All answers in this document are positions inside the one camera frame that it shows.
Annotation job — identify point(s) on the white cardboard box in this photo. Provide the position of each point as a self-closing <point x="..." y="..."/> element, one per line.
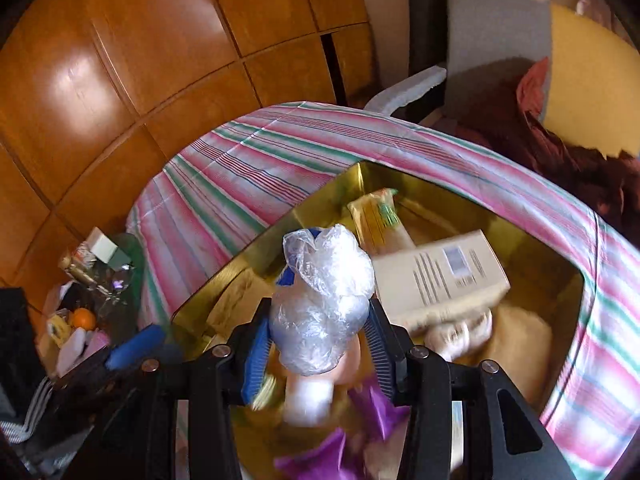
<point x="440" y="280"/>

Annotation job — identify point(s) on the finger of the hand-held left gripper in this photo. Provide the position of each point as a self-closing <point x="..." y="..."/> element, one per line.
<point x="135" y="352"/>

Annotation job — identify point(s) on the clear plastic bundle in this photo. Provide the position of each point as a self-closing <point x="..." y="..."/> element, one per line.
<point x="325" y="300"/>

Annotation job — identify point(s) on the wooden wardrobe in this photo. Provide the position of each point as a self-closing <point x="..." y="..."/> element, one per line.
<point x="150" y="60"/>

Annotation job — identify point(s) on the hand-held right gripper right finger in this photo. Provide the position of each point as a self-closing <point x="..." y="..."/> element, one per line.
<point x="385" y="360"/>

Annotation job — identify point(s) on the gold tin box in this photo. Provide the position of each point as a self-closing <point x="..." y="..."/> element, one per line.
<point x="540" y="270"/>

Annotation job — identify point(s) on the yellow packet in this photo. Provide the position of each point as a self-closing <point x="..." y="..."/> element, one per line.
<point x="59" y="329"/>

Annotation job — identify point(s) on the pink roll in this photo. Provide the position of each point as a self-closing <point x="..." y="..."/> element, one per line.
<point x="97" y="345"/>

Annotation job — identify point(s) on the small white cube box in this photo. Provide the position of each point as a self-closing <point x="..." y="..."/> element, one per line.
<point x="103" y="246"/>

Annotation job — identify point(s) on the striped tablecloth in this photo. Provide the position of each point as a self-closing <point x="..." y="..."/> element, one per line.
<point x="300" y="135"/>

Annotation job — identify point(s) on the wine glass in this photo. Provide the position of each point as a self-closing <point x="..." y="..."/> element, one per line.
<point x="117" y="284"/>

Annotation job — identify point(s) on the white knitted sock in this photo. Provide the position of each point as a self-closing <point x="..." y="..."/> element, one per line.
<point x="457" y="335"/>

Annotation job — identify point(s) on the grey yellow blue armchair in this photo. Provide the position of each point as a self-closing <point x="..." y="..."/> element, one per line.
<point x="490" y="25"/>

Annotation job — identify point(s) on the purple packet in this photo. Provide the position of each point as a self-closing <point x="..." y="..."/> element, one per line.
<point x="375" y="405"/>
<point x="320" y="460"/>

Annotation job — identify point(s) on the glass bottle gold cap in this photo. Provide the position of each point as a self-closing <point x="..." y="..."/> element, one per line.
<point x="80" y="270"/>

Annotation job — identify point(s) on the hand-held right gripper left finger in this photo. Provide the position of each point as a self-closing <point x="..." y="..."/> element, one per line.
<point x="252" y="375"/>

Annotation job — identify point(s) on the black rolled mat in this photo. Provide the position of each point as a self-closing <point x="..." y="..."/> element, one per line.
<point x="425" y="20"/>

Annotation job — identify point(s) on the peach plastic bottle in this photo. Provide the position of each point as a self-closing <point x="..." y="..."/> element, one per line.
<point x="307" y="400"/>

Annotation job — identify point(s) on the green glass side table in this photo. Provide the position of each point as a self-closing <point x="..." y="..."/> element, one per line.
<point x="127" y="305"/>

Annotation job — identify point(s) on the black white striped cloth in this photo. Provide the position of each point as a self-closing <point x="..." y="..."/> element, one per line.
<point x="25" y="415"/>

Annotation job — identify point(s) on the yellow green tube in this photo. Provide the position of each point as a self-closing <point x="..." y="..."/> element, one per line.
<point x="375" y="225"/>

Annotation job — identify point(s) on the dark red jacket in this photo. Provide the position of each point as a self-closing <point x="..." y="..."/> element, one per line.
<point x="550" y="150"/>

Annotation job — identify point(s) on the black bag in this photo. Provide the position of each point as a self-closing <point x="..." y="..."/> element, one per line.
<point x="20" y="340"/>

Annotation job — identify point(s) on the white plastic bottle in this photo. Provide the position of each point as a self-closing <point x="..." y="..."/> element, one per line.
<point x="71" y="352"/>

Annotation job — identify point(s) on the orange fruit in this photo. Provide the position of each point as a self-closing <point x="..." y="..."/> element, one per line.
<point x="83" y="318"/>

